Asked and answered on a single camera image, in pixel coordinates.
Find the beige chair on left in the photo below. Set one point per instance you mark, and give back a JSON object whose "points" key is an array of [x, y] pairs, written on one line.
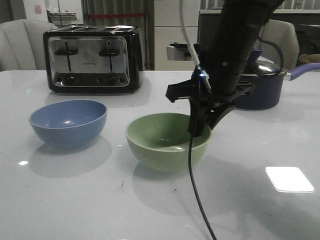
{"points": [[22, 46]]}

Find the dark kitchen counter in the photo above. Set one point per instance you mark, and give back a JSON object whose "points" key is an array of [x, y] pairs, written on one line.
{"points": [[231, 35]]}

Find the glass lid with blue knob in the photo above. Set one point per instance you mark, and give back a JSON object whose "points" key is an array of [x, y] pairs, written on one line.
{"points": [[261, 68]]}

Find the blue bowl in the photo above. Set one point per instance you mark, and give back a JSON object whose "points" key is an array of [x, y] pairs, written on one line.
{"points": [[70, 123]]}

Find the white cabinet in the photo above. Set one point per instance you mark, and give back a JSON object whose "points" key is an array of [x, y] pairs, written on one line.
{"points": [[167, 30]]}

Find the black chrome four-slot toaster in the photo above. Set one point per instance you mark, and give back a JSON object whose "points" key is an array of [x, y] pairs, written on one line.
{"points": [[94, 59]]}

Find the dark blue saucepan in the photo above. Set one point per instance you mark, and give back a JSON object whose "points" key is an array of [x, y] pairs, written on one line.
{"points": [[267, 90]]}

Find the light green bowl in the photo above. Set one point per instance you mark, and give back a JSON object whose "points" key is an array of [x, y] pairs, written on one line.
{"points": [[160, 141]]}

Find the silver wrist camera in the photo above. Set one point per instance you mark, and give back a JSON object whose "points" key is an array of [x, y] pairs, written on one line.
{"points": [[178, 52]]}

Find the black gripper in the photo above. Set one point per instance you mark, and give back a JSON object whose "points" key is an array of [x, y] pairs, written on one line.
{"points": [[215, 97]]}

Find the beige upholstered chair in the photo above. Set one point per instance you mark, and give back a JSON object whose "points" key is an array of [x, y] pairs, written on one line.
{"points": [[283, 34]]}

